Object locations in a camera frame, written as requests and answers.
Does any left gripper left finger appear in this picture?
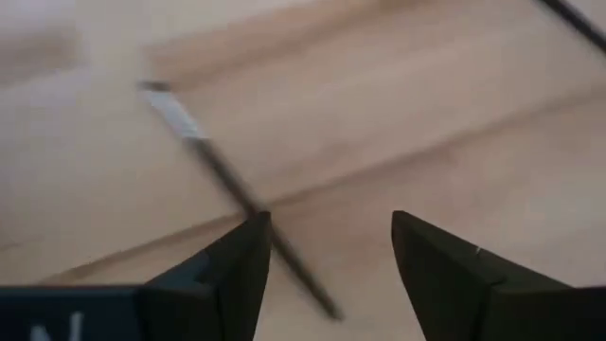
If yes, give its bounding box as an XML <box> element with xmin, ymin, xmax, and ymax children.
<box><xmin>0</xmin><ymin>210</ymin><xmax>274</xmax><ymax>341</ymax></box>

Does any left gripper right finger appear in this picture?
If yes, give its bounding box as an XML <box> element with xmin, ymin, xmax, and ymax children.
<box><xmin>390</xmin><ymin>210</ymin><xmax>606</xmax><ymax>341</ymax></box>

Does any thin black makeup brush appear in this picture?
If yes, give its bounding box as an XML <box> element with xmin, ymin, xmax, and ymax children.
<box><xmin>135</xmin><ymin>79</ymin><xmax>345</xmax><ymax>322</ymax></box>
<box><xmin>537</xmin><ymin>0</ymin><xmax>606</xmax><ymax>54</ymax></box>

